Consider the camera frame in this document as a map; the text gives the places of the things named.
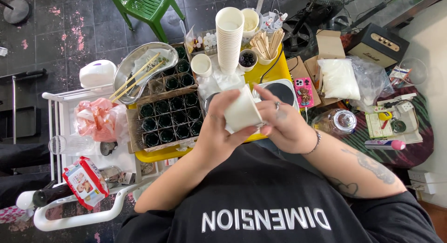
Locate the person's right hand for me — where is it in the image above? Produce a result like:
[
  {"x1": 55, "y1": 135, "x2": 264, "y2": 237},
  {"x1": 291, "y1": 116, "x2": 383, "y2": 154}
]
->
[{"x1": 252, "y1": 85, "x2": 318, "y2": 155}]

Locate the person's left hand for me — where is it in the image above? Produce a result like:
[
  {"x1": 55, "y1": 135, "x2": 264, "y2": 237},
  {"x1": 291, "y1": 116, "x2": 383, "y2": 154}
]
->
[{"x1": 194, "y1": 89, "x2": 261, "y2": 164}]

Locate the single white paper cup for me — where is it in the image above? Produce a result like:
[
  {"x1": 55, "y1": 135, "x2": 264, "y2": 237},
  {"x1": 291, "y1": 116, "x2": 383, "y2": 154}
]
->
[{"x1": 223, "y1": 84, "x2": 264, "y2": 134}]

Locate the metal melting pot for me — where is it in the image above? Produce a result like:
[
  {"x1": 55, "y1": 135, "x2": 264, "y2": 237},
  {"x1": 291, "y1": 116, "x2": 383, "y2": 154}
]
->
[{"x1": 204, "y1": 92, "x2": 225, "y2": 115}]

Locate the pink phone with bear charm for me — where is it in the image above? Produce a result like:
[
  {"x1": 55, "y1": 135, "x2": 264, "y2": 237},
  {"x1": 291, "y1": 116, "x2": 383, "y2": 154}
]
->
[{"x1": 293, "y1": 77, "x2": 315, "y2": 109}]

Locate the white electric hot plate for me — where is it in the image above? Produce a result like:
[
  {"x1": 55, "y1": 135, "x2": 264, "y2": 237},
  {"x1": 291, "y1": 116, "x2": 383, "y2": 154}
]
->
[{"x1": 251, "y1": 78, "x2": 300, "y2": 113}]

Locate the clear glass jar with lid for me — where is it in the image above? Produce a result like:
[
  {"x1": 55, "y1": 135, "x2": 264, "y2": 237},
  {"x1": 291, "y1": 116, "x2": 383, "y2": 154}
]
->
[{"x1": 312, "y1": 108, "x2": 358, "y2": 136}]

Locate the large carton of dark jars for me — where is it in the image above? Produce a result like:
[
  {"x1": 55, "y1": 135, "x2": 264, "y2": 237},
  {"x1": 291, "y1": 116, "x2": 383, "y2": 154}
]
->
[{"x1": 126, "y1": 89, "x2": 205, "y2": 154}]

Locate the white tissue paper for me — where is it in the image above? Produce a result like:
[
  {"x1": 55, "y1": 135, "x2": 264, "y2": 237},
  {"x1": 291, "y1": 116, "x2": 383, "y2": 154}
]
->
[{"x1": 197, "y1": 54, "x2": 247, "y2": 98}]

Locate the yellow plastic table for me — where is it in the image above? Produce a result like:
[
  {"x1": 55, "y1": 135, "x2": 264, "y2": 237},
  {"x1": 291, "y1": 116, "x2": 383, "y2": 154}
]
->
[{"x1": 127, "y1": 43, "x2": 292, "y2": 163}]

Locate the small carton of dark jars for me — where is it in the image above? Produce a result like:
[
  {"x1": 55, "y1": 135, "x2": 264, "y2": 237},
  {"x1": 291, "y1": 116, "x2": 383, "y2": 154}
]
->
[{"x1": 148, "y1": 43, "x2": 198, "y2": 95}]

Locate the small empty white cup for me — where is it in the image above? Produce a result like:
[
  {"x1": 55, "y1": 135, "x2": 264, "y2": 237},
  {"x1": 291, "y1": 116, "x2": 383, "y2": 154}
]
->
[{"x1": 191, "y1": 53, "x2": 213, "y2": 78}]

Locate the bag of white wax flakes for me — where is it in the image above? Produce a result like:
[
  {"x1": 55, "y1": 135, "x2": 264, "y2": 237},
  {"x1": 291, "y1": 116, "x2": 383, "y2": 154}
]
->
[{"x1": 317, "y1": 58, "x2": 361, "y2": 101}]

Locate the person's black printed shirt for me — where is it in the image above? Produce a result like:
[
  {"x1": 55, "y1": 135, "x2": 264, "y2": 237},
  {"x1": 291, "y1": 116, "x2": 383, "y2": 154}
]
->
[{"x1": 115, "y1": 142, "x2": 444, "y2": 243}]

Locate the white cup with black beads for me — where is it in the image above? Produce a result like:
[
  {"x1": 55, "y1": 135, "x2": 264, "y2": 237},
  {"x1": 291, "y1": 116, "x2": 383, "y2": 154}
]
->
[{"x1": 238, "y1": 49, "x2": 258, "y2": 73}]

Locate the green paper card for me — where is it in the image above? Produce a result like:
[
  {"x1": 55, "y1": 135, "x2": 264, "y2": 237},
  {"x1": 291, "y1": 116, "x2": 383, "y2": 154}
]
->
[{"x1": 365, "y1": 112, "x2": 394, "y2": 139}]

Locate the wooden chopstick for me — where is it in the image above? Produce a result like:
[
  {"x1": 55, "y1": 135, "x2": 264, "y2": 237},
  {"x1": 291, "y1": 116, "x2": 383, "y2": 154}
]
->
[
  {"x1": 111, "y1": 60, "x2": 167, "y2": 103},
  {"x1": 109, "y1": 52, "x2": 161, "y2": 100}
]

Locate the cup of wooden sticks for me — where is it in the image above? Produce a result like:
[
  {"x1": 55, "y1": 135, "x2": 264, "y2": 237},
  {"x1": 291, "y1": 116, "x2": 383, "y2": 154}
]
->
[{"x1": 249, "y1": 28, "x2": 285, "y2": 66}]

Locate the tray of small white bottles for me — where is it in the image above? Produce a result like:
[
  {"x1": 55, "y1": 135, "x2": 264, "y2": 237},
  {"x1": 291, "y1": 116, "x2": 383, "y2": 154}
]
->
[{"x1": 200, "y1": 29, "x2": 218, "y2": 56}]

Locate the clear bag of small bottles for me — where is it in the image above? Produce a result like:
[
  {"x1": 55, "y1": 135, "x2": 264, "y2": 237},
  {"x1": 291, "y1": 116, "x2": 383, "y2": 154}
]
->
[{"x1": 185, "y1": 24, "x2": 205, "y2": 55}]

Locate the white tube with pink cap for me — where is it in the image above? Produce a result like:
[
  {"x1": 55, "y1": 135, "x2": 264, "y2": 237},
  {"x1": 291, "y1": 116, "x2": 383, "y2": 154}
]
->
[{"x1": 364, "y1": 139, "x2": 406, "y2": 151}]

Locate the tall stack of paper cups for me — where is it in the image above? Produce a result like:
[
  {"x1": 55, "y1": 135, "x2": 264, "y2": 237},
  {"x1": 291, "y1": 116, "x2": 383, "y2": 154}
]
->
[{"x1": 215, "y1": 7, "x2": 245, "y2": 75}]

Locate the open brown cardboard box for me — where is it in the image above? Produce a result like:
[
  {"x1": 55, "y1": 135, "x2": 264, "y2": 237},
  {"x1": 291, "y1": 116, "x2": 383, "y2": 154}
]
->
[{"x1": 286, "y1": 29, "x2": 346, "y2": 108}]

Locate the crumpled clear plastic bag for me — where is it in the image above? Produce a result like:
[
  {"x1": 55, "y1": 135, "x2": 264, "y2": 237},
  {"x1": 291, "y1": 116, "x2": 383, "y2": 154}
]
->
[{"x1": 349, "y1": 55, "x2": 395, "y2": 105}]

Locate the metal kidney tray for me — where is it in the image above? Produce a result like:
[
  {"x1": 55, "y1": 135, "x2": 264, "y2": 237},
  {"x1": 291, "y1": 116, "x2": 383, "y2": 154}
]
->
[{"x1": 112, "y1": 42, "x2": 179, "y2": 105}]

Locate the black round scoop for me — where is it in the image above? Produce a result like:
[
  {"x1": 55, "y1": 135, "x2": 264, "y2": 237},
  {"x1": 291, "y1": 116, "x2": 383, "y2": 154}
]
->
[{"x1": 100, "y1": 141, "x2": 119, "y2": 156}]

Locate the black standing fan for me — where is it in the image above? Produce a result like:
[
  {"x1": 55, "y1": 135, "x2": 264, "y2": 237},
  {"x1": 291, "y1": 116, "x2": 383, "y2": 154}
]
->
[{"x1": 281, "y1": 0, "x2": 369, "y2": 56}]

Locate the silver metal tin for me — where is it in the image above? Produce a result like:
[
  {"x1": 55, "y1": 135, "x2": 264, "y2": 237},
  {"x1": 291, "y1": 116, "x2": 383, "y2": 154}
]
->
[{"x1": 99, "y1": 165, "x2": 123, "y2": 190}]

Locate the group of white dropper bottles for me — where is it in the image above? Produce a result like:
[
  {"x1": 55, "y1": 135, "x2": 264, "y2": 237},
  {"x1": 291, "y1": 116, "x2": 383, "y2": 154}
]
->
[{"x1": 262, "y1": 12, "x2": 289, "y2": 33}]

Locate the white power strip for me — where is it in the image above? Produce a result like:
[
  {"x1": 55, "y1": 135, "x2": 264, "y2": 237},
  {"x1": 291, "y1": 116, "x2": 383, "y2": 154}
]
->
[{"x1": 376, "y1": 92, "x2": 418, "y2": 115}]

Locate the pink plastic bag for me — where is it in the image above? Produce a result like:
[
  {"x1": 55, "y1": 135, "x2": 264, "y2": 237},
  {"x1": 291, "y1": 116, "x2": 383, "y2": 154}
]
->
[{"x1": 73, "y1": 98, "x2": 129, "y2": 143}]

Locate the black speaker with gold panel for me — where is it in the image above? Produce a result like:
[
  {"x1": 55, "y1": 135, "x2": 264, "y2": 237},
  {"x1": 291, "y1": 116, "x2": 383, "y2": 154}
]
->
[{"x1": 345, "y1": 23, "x2": 410, "y2": 69}]

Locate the round striped green rug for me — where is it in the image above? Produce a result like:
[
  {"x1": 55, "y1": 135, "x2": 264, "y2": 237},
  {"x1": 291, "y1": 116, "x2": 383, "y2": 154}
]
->
[{"x1": 307, "y1": 85, "x2": 434, "y2": 169}]

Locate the white nail lamp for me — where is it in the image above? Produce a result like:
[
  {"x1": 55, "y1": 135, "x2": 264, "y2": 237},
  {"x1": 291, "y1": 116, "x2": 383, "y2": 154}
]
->
[{"x1": 79, "y1": 59, "x2": 118, "y2": 89}]

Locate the clear glass bowl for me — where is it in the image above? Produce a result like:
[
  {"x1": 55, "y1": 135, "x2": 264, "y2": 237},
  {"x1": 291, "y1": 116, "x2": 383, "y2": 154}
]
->
[{"x1": 398, "y1": 57, "x2": 429, "y2": 86}]

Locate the red white wet wipes packet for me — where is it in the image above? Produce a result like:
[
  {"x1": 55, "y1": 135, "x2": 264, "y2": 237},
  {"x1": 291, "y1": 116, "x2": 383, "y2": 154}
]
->
[{"x1": 62, "y1": 156, "x2": 110, "y2": 211}]

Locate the green plastic chair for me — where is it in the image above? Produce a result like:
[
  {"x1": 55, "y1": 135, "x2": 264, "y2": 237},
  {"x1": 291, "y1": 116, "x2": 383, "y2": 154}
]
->
[{"x1": 107, "y1": 0, "x2": 186, "y2": 44}]

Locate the clear ribbed glass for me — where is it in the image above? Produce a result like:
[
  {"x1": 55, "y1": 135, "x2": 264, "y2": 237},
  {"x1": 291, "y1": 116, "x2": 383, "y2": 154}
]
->
[{"x1": 48, "y1": 134, "x2": 96, "y2": 156}]

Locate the white trolley cart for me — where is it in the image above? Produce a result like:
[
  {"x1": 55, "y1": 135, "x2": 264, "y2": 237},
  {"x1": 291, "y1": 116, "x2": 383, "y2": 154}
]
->
[{"x1": 15, "y1": 84, "x2": 158, "y2": 232}]

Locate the dark glass bottle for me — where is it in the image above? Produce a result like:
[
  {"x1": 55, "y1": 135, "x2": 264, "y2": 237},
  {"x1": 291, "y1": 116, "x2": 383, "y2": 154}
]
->
[{"x1": 32, "y1": 180, "x2": 76, "y2": 208}]

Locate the round black stand base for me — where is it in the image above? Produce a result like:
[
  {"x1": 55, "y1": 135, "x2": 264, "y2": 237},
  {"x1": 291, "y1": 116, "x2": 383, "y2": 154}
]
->
[{"x1": 0, "y1": 0, "x2": 32, "y2": 26}]

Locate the dark beaded bracelet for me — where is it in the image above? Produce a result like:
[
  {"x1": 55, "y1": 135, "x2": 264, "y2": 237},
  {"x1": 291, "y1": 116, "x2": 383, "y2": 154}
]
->
[{"x1": 302, "y1": 130, "x2": 322, "y2": 155}]

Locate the black power cable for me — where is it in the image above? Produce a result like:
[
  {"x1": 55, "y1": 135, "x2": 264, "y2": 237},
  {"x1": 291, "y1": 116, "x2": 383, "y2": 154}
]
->
[{"x1": 259, "y1": 47, "x2": 284, "y2": 85}]

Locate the black metal frame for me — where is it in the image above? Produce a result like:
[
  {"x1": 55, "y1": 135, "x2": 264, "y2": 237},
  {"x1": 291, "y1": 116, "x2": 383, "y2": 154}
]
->
[{"x1": 0, "y1": 68, "x2": 48, "y2": 146}]

